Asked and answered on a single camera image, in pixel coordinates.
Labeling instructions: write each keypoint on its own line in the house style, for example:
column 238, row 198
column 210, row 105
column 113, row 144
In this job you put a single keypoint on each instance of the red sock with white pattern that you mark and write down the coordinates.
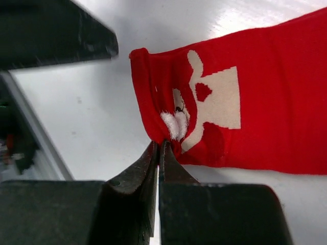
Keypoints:
column 254, row 99

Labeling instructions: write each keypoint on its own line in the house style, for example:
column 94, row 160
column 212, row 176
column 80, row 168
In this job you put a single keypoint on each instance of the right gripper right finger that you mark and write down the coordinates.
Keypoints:
column 214, row 213

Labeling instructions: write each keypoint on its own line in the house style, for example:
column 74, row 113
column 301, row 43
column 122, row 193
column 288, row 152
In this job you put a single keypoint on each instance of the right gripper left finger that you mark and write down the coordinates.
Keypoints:
column 118, row 211

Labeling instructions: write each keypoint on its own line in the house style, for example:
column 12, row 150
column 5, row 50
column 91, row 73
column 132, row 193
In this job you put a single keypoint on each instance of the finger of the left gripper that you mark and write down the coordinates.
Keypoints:
column 42, row 33

